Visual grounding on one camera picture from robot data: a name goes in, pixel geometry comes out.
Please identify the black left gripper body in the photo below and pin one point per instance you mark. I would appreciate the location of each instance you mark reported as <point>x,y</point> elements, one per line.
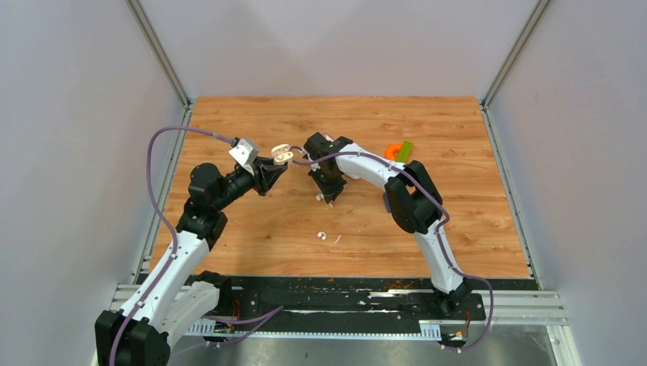
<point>255,178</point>

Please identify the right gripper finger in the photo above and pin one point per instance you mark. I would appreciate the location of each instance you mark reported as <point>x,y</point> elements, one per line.
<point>320,180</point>
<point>334,189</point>

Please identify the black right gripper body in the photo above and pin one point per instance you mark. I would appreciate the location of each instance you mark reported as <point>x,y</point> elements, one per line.
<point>329,177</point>

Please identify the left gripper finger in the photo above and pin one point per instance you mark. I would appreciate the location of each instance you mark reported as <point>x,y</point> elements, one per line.
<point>273,174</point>
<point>265,163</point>

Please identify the white earbud charging case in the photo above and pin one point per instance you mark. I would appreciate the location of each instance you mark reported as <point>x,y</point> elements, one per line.
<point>282,154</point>

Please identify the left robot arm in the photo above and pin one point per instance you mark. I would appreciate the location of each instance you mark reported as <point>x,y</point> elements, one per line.
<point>149,324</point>

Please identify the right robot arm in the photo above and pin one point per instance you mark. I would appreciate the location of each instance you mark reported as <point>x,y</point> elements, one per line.
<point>412,197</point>

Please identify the blue building block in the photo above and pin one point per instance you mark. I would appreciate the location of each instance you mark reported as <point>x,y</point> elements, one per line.
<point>387,205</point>

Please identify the green building block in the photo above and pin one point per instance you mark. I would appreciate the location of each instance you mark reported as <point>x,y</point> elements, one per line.
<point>403,151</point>

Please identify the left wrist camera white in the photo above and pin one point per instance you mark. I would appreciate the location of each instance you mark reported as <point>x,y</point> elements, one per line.
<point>244,152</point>

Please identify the orange ring toy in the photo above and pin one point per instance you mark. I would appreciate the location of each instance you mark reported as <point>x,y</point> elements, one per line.
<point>392,151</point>

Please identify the left aluminium corner post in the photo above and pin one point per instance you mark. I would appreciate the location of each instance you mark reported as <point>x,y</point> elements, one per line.
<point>146,26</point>

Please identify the aluminium corner post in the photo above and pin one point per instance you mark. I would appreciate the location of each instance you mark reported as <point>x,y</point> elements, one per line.
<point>524,36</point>
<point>146,26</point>

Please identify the right aluminium corner post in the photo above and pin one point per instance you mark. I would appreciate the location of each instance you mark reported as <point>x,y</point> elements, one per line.
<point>524,36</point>

